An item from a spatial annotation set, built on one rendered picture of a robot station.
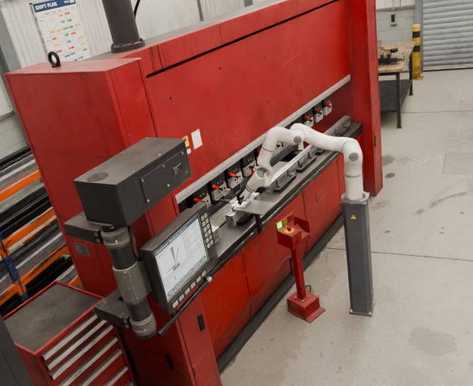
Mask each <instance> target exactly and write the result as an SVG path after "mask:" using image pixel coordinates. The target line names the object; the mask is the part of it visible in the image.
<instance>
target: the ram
mask: <svg viewBox="0 0 473 386"><path fill-rule="evenodd" d="M349 74H350V67H349V55H348V43H347V20H346V8H345V0H334V1H332V2H329V3H326V4H324V5H321V6H318V7H317V8H313V9H311V10H309V11H306V12H303V13H301V14H299V15H296V16H294V17H291V18H288V19H286V20H284V21H281V22H279V23H276V24H274V25H271V26H269V27H267V28H264V29H261V30H259V31H256V32H253V33H252V34H248V35H246V36H244V37H241V38H238V39H236V40H234V41H231V42H229V43H226V44H223V45H221V46H219V47H216V48H214V49H211V50H209V51H206V52H204V53H202V54H199V55H196V56H194V57H191V58H188V59H187V60H184V61H181V62H179V63H176V64H173V65H171V66H169V67H166V68H164V69H161V70H158V71H156V72H154V73H152V74H149V75H146V79H147V82H148V88H149V91H150V94H151V98H152V104H153V107H154V111H155V116H156V119H157V123H158V128H159V132H160V135H161V138H174V139H182V138H184V137H185V136H188V141H189V146H188V147H186V149H188V148H190V149H191V152H190V153H189V154H188V158H189V162H190V166H191V172H192V176H191V177H190V178H189V179H188V180H187V181H186V182H184V183H183V184H182V185H180V186H179V187H178V188H176V189H175V195H177V194H178V193H180V192H181V191H183V190H185V189H186V188H187V187H188V186H190V185H192V184H193V183H195V182H196V181H197V180H198V179H200V178H202V177H203V176H205V175H206V174H207V173H208V172H210V171H212V170H213V169H214V168H216V167H217V166H219V165H220V164H221V163H223V162H225V161H226V160H228V159H229V158H230V157H231V156H233V155H235V154H236V153H238V152H239V151H240V150H241V149H243V148H245V147H246V146H248V145H249V144H250V143H251V142H253V141H255V140H256V139H258V138H259V137H260V136H262V135H263V134H264V133H266V132H268V131H269V130H270V129H271V128H273V127H274V126H276V125H278V124H279V123H281V122H282V121H283V120H284V119H286V118H288V117H289V116H291V115H292V114H293V113H295V112H296V111H298V110H299V109H301V108H302V107H303V106H305V105H306V104H307V103H309V102H311V101H312V100H313V99H314V98H316V97H318V96H319V95H321V94H322V93H324V92H325V91H326V90H328V89H329V88H331V87H332V86H334V85H335V84H336V83H338V82H339V81H340V80H342V79H344V78H345V77H346V76H348V75H349ZM350 79H351V78H350V77H349V78H348V79H346V81H344V82H343V83H341V84H340V85H338V86H337V87H335V88H334V89H333V90H331V91H330V92H328V93H327V94H325V95H324V96H323V97H322V98H320V99H319V100H317V101H316V102H314V103H313V104H312V105H310V106H309V107H307V108H306V109H304V110H303V111H301V112H300V113H299V114H298V115H296V116H294V117H293V118H291V119H290V120H289V121H288V122H286V123H285V124H283V125H282V126H280V127H283V128H284V127H286V126H287V125H288V124H290V123H291V122H292V121H294V120H295V119H297V118H298V117H300V116H301V115H302V114H303V113H305V112H306V111H308V110H310V109H311V108H312V107H313V106H314V105H316V104H317V103H319V102H320V101H322V100H323V99H324V98H325V97H327V96H329V95H330V94H331V93H333V92H334V91H336V90H337V89H338V88H339V87H341V86H343V85H344V84H345V83H347V82H348V81H349V80H350ZM197 129H199V130H200V134H201V141H202V146H200V147H198V148H196V149H194V144H193V140H192V137H191V133H192V132H194V131H195V130H197ZM264 139H265V138H264ZM264 139H262V140H261V141H259V142H258V143H257V144H255V145H254V146H252V147H251V148H249V149H248V150H246V151H245V152H244V153H243V154H241V155H239V156H238V157H237V158H235V159H234V160H233V161H231V162H230V163H228V164H227V165H225V166H224V167H223V168H221V169H220V170H219V171H217V172H215V173H214V174H212V176H210V177H209V178H207V179H206V180H204V181H203V182H201V183H200V184H199V185H197V186H196V187H194V188H193V189H191V190H190V191H189V192H188V193H186V194H185V195H183V196H182V197H180V198H179V199H178V200H177V203H178V204H179V203H180V202H181V201H183V200H184V199H185V198H187V197H188V196H189V195H191V194H193V193H194V192H195V191H196V190H198V189H199V188H201V187H202V186H204V185H205V184H207V183H208V182H209V181H210V180H212V179H213V178H215V177H216V176H218V175H219V174H220V173H221V172H223V171H224V170H226V169H227V168H229V167H230V166H231V165H232V164H234V163H235V162H237V161H238V160H240V159H241V158H242V157H244V156H245V155H247V154H248V153H249V152H251V151H252V150H254V149H255V148H256V147H257V146H259V145H261V144H262V143H263V142H264Z"/></svg>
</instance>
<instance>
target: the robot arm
mask: <svg viewBox="0 0 473 386"><path fill-rule="evenodd" d="M303 141H306V142H307V143H309V144H310V145H312V146H314V147H317V148H320V149H324V150H328V151H338V152H342V153H343V154H344V179H345V189H346V192H345V193H343V195H342V196H341V200H342V201H343V202H345V203H348V204H359V203H362V202H365V201H366V200H367V199H368V198H369V195H368V193H366V192H365V191H363V179H362V161H363V156H362V151H361V149H360V145H359V143H358V142H357V141H356V140H355V139H352V138H346V137H333V136H328V135H325V134H322V133H319V132H317V131H314V130H313V129H311V128H309V127H308V126H305V125H303V124H300V123H296V124H294V125H292V127H291V128H290V130H289V129H285V128H283V127H274V128H271V129H270V130H269V131H268V132H267V134H266V137H265V139H264V142H263V145H262V148H261V150H260V153H259V156H258V159H257V165H259V166H261V167H263V168H265V169H266V175H265V174H264V173H263V172H262V171H260V170H257V171H255V172H254V174H253V176H252V177H251V179H250V180H249V181H248V183H247V184H246V189H245V190H244V191H243V193H242V194H241V195H240V198H241V199H240V200H239V201H238V202H237V203H238V204H239V205H241V204H242V203H243V201H246V200H247V198H248V197H249V196H250V195H251V194H252V193H253V192H255V191H256V190H257V188H258V187H261V186H262V187H268V186H270V184H271V182H272V178H273V175H274V173H273V170H272V167H271V165H270V164H269V162H270V160H271V158H272V154H273V153H274V150H275V147H276V144H277V142H284V143H287V144H289V145H299V144H301V143H303Z"/></svg>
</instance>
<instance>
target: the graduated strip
mask: <svg viewBox="0 0 473 386"><path fill-rule="evenodd" d="M349 77H350V74H349V75H348V76H346V77H345V78H344V79H342V80H340V81H339V82H338V83H336V84H335V85H334V86H332V87H331V88H329V89H328V90H326V91H325V92H324V93H322V94H321V95H319V96H317V97H316V98H314V99H313V100H312V101H311V102H309V103H307V104H306V105H305V106H303V107H302V108H301V109H299V110H298V111H296V112H295V113H293V114H292V115H291V116H289V117H288V118H286V119H284V120H283V121H282V122H281V123H279V124H278V125H276V126H274V127H280V126H282V125H283V124H285V123H286V122H288V121H289V120H290V119H291V118H293V117H294V116H296V115H298V114H299V113H300V112H301V111H303V110H304V109H306V108H307V107H309V106H310V105H312V104H313V103H314V102H316V101H317V100H319V99H320V98H322V97H323V96H324V95H325V94H327V93H328V92H330V91H331V90H333V89H334V88H335V87H337V86H338V85H340V84H341V83H343V82H344V81H346V79H348V78H349ZM274 127H273V128H274ZM266 134H267V132H266V133H264V134H263V135H262V136H260V137H259V138H258V139H256V140H255V141H253V142H251V143H250V144H249V145H248V146H246V147H245V148H243V149H241V150H240V151H239V152H238V153H236V154H235V155H233V156H231V157H230V158H229V159H228V160H226V161H225V162H223V163H221V164H220V165H219V166H217V167H216V168H214V169H213V170H212V171H210V172H208V173H207V174H206V175H205V176H203V177H202V178H200V179H198V180H197V181H196V182H195V183H193V184H192V185H190V186H188V187H187V188H186V189H185V190H183V191H181V192H180V193H178V194H177V195H175V197H176V200H178V199H179V198H180V197H182V196H183V195H185V194H186V193H188V192H189V191H190V190H191V189H193V188H194V187H196V186H197V185H199V184H200V183H201V182H203V181H204V180H206V179H207V178H209V177H210V176H212V174H214V173H215V172H217V171H219V170H220V169H221V168H223V167H224V166H225V165H227V164H228V163H230V162H231V161H233V160H234V159H235V158H237V157H238V156H239V155H241V154H243V153H244V152H245V151H246V150H248V149H249V148H251V147H252V146H254V145H255V144H257V143H258V142H259V141H261V140H262V139H264V138H265V137H266Z"/></svg>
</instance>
